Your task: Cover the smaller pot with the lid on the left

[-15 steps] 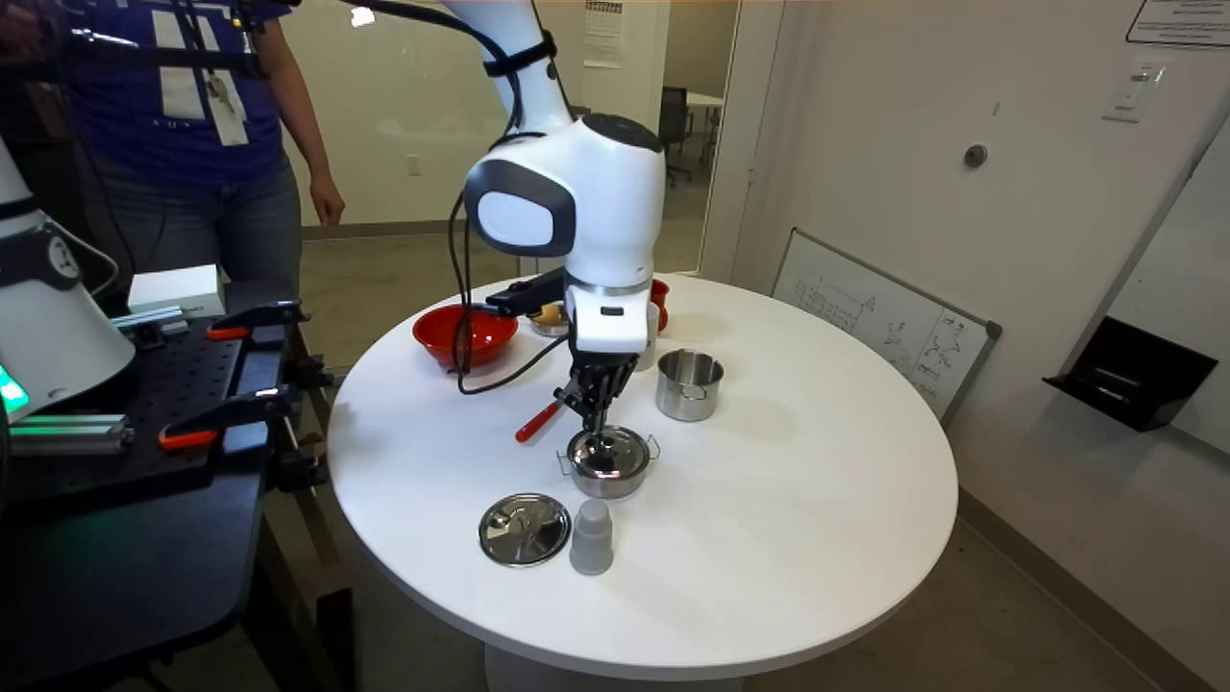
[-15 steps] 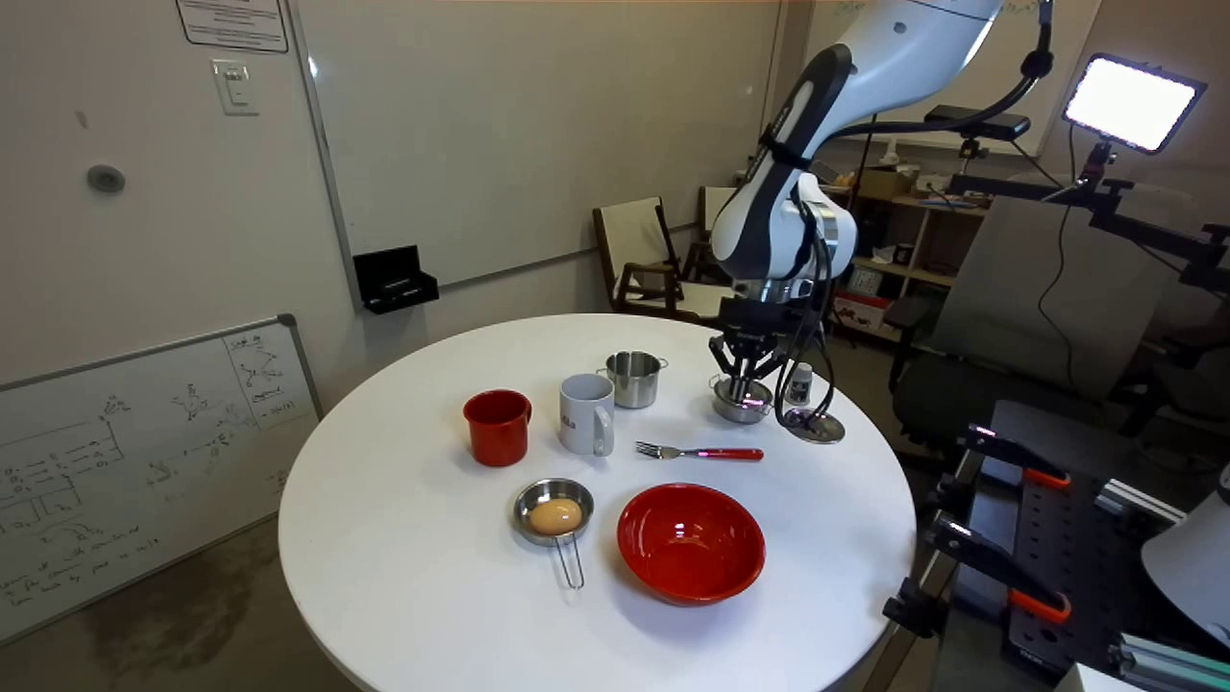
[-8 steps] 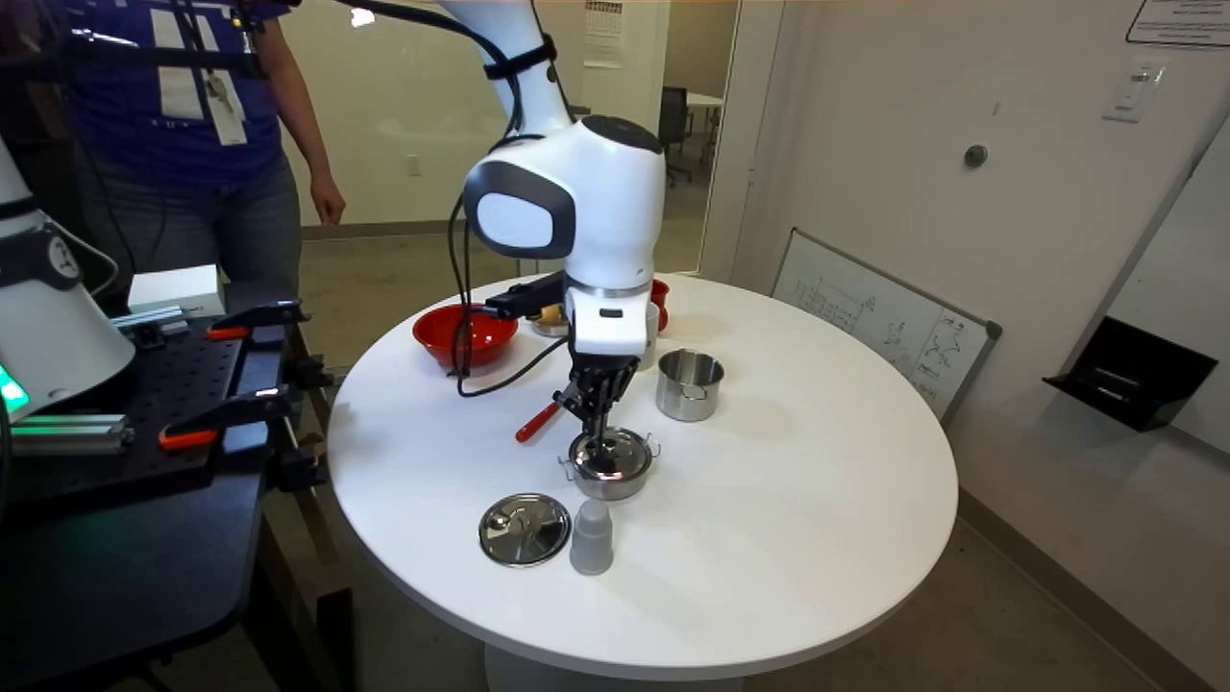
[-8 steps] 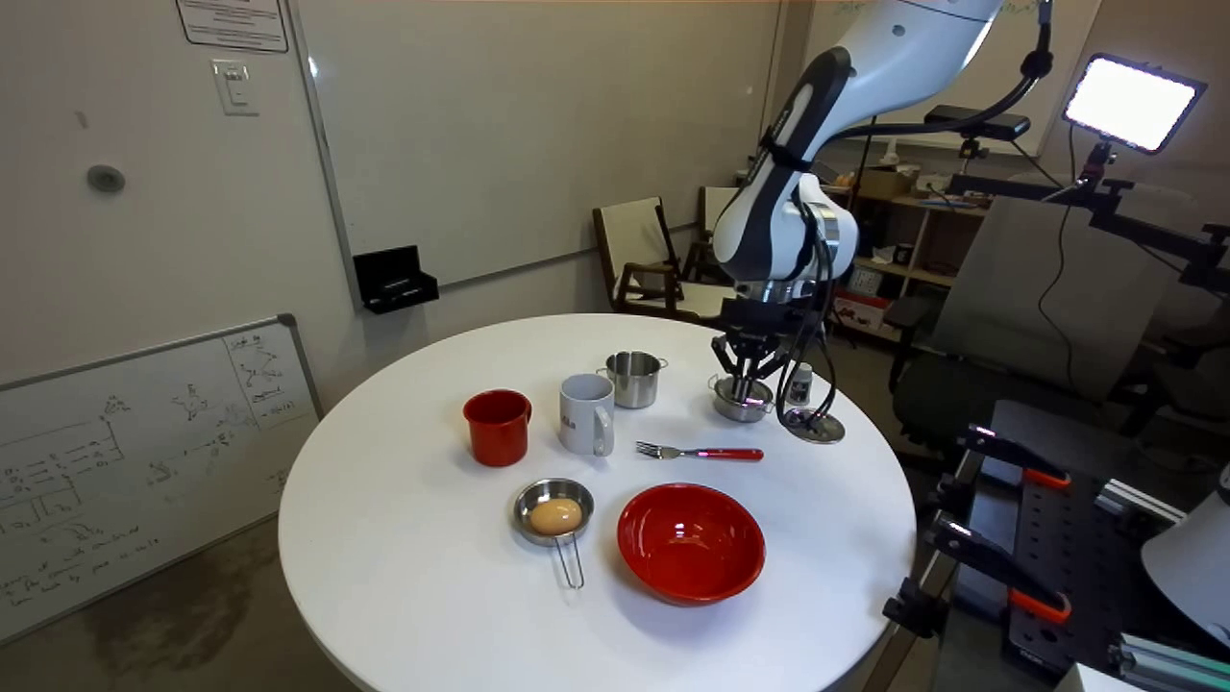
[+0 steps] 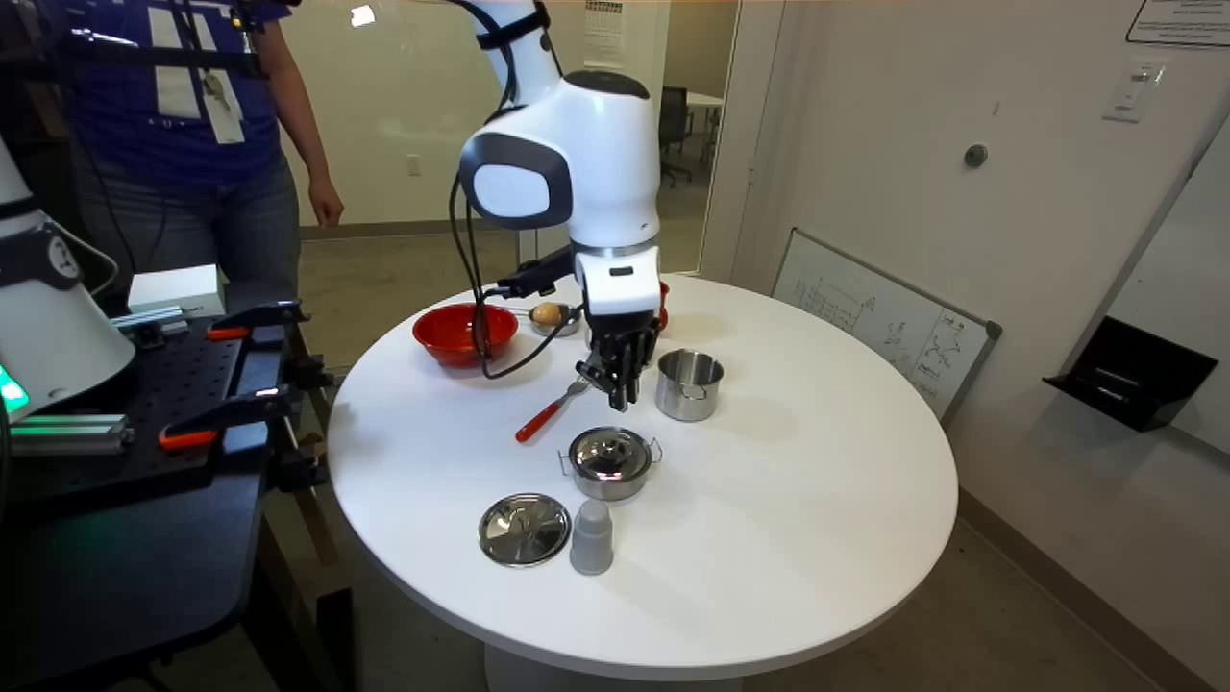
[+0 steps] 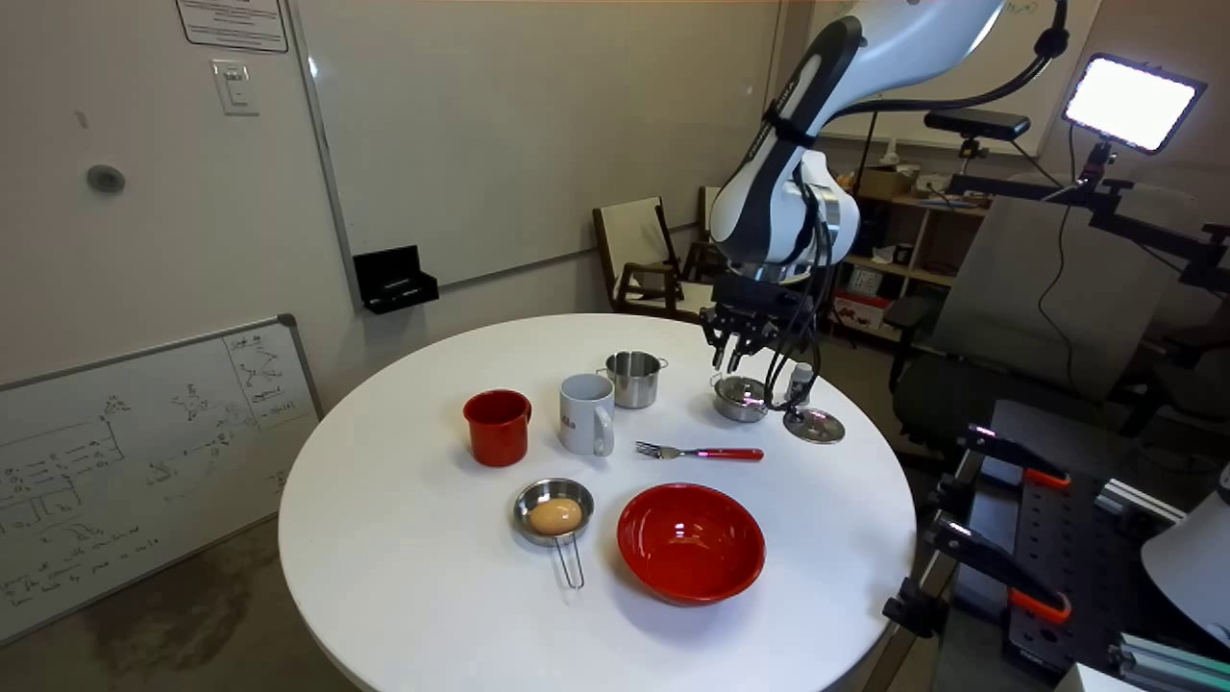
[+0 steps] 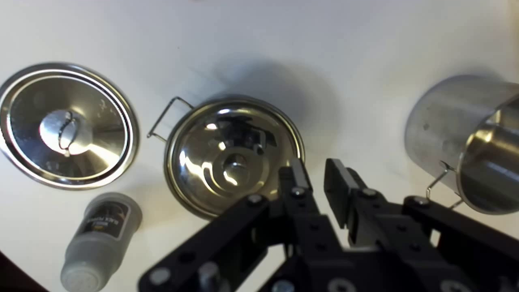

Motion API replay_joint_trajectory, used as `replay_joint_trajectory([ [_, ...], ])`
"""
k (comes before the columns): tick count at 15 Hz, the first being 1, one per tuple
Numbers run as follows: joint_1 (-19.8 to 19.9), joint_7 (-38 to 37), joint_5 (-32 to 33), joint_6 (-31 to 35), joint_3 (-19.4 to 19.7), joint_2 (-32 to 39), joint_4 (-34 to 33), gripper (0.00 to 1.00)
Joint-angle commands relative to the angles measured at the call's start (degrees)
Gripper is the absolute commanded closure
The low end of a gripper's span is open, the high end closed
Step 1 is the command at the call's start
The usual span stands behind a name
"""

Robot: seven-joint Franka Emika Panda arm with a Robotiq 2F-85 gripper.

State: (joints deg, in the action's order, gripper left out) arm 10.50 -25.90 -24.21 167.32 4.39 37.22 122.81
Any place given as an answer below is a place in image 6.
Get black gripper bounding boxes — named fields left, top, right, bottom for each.
left=707, top=266, right=809, bottom=378

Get small steel lid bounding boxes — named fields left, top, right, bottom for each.
left=710, top=373, right=772, bottom=404

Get small shallow steel pot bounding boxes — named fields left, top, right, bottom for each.
left=710, top=378, right=772, bottom=428

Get tall steel pot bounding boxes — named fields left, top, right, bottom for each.
left=604, top=348, right=671, bottom=416

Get flat steel dish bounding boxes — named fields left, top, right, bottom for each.
left=782, top=404, right=851, bottom=450

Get wooden chair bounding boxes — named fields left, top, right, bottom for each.
left=591, top=191, right=690, bottom=318

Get white mug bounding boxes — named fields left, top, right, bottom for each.
left=557, top=370, right=622, bottom=462

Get red bowl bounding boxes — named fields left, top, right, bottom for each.
left=614, top=481, right=772, bottom=609

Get wooden shelf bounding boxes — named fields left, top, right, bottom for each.
left=831, top=158, right=997, bottom=344

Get brown egg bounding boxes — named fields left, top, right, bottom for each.
left=528, top=495, right=586, bottom=537

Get red mug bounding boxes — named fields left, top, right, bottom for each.
left=463, top=389, right=534, bottom=469

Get small steel pan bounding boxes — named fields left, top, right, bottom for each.
left=512, top=476, right=599, bottom=595

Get black marker tray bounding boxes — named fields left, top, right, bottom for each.
left=350, top=241, right=443, bottom=318

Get black breadboard table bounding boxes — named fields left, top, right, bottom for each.
left=921, top=398, right=1230, bottom=692

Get black light stand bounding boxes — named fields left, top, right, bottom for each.
left=1073, top=140, right=1230, bottom=290

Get bright light panel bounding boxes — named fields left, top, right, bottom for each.
left=1061, top=52, right=1210, bottom=158

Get white dome device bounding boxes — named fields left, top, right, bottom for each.
left=1137, top=466, right=1230, bottom=650

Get silver metal bars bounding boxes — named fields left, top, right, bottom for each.
left=1108, top=632, right=1230, bottom=692

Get leaning whiteboard with drawings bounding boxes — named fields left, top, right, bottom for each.
left=0, top=312, right=323, bottom=646

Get black clamp orange handle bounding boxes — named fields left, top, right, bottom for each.
left=915, top=512, right=1081, bottom=632
left=958, top=421, right=1076, bottom=495

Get black camera on stand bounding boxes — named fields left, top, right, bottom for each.
left=921, top=103, right=1033, bottom=147

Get wall whiteboard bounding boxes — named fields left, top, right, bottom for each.
left=280, top=0, right=801, bottom=298

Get wall switch with label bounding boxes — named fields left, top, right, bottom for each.
left=209, top=56, right=266, bottom=125

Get white wall sign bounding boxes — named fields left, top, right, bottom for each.
left=170, top=0, right=291, bottom=59

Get round grey wall stop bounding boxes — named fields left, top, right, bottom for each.
left=80, top=162, right=131, bottom=199

